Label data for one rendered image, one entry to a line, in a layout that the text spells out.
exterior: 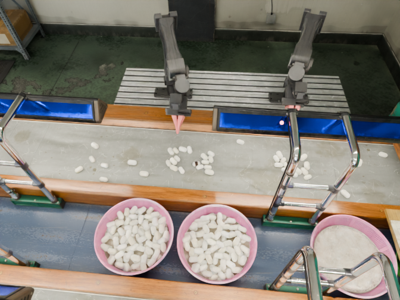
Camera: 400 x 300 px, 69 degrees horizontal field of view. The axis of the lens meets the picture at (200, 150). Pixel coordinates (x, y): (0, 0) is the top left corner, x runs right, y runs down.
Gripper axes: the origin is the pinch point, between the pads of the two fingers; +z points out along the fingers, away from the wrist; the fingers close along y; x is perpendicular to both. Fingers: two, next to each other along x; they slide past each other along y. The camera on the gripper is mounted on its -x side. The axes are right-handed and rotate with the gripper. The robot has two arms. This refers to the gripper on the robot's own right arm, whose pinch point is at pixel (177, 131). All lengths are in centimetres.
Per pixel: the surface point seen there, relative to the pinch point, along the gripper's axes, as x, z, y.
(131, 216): -17.3, 31.3, -12.4
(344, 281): -43, 36, 52
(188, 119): 11.2, -5.5, 3.2
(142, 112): 13.2, -7.9, -18.4
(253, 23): 176, -109, 44
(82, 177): -7.4, 20.2, -35.9
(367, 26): 177, -111, 152
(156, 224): -18.4, 33.3, -3.2
